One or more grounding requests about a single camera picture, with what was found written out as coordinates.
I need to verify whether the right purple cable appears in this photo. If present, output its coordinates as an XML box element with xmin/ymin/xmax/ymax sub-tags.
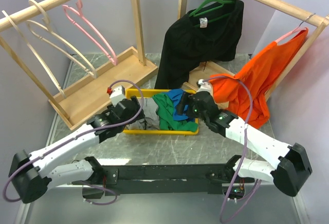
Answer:
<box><xmin>203</xmin><ymin>75</ymin><xmax>262</xmax><ymax>223</ymax></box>

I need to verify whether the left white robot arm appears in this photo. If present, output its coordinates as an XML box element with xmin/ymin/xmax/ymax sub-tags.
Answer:
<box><xmin>8</xmin><ymin>96</ymin><xmax>144</xmax><ymax>203</ymax></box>

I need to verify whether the black base bar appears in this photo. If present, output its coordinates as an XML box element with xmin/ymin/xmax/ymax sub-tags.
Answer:
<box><xmin>71</xmin><ymin>163</ymin><xmax>255</xmax><ymax>196</ymax></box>

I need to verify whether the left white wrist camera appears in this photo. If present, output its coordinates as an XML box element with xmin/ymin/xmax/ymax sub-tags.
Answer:
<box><xmin>107</xmin><ymin>85</ymin><xmax>126</xmax><ymax>106</ymax></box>

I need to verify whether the orange shirt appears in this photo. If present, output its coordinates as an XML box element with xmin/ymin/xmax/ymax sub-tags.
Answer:
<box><xmin>210</xmin><ymin>27</ymin><xmax>308</xmax><ymax>129</ymax></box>

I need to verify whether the beige hanger far left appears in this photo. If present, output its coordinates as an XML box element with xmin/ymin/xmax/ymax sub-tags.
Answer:
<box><xmin>2</xmin><ymin>10</ymin><xmax>66</xmax><ymax>99</ymax></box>

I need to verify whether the right wooden clothes rack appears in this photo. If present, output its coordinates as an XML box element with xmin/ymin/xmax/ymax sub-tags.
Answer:
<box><xmin>184</xmin><ymin>0</ymin><xmax>328</xmax><ymax>100</ymax></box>

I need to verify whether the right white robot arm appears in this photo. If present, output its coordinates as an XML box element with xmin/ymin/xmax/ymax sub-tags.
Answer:
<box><xmin>176</xmin><ymin>91</ymin><xmax>313</xmax><ymax>197</ymax></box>

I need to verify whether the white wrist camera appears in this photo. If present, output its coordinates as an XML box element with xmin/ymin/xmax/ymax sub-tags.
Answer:
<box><xmin>196</xmin><ymin>79</ymin><xmax>213</xmax><ymax>95</ymax></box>
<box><xmin>107</xmin><ymin>85</ymin><xmax>126</xmax><ymax>106</ymax></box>

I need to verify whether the pink hanger metal hook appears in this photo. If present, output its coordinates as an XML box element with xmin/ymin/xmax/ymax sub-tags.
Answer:
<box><xmin>275</xmin><ymin>13</ymin><xmax>316</xmax><ymax>44</ymax></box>

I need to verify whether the pink plastic hanger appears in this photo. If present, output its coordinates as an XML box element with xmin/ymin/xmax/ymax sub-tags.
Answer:
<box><xmin>62</xmin><ymin>0</ymin><xmax>118</xmax><ymax>65</ymax></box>

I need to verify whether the grey tank top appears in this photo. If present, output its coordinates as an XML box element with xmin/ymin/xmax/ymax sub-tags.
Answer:
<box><xmin>126</xmin><ymin>98</ymin><xmax>160</xmax><ymax>130</ymax></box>

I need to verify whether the green shirt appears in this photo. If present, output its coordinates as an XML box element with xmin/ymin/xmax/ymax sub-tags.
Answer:
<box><xmin>152</xmin><ymin>92</ymin><xmax>198</xmax><ymax>132</ymax></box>

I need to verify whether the black shirt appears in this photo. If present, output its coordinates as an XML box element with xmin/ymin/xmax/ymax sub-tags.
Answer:
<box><xmin>155</xmin><ymin>0</ymin><xmax>244</xmax><ymax>89</ymax></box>

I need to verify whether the green hanger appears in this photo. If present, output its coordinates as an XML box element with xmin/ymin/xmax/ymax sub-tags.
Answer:
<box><xmin>189</xmin><ymin>0</ymin><xmax>235</xmax><ymax>28</ymax></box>

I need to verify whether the left wooden clothes rack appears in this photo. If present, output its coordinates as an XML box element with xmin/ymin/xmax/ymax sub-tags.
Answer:
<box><xmin>1</xmin><ymin>0</ymin><xmax>158</xmax><ymax>130</ymax></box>

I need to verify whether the blue shirt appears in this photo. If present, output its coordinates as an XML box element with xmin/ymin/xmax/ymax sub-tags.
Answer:
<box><xmin>165</xmin><ymin>89</ymin><xmax>194</xmax><ymax>121</ymax></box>

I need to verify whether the wooden clothes rack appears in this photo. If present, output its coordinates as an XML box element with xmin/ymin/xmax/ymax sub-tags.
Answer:
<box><xmin>184</xmin><ymin>0</ymin><xmax>328</xmax><ymax>100</ymax></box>
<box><xmin>1</xmin><ymin>0</ymin><xmax>158</xmax><ymax>130</ymax></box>

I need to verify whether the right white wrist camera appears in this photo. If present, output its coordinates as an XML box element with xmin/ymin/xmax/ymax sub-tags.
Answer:
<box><xmin>196</xmin><ymin>79</ymin><xmax>213</xmax><ymax>95</ymax></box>

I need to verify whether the yellow plastic tray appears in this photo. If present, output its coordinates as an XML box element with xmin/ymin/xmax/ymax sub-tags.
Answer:
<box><xmin>123</xmin><ymin>89</ymin><xmax>198</xmax><ymax>135</ymax></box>

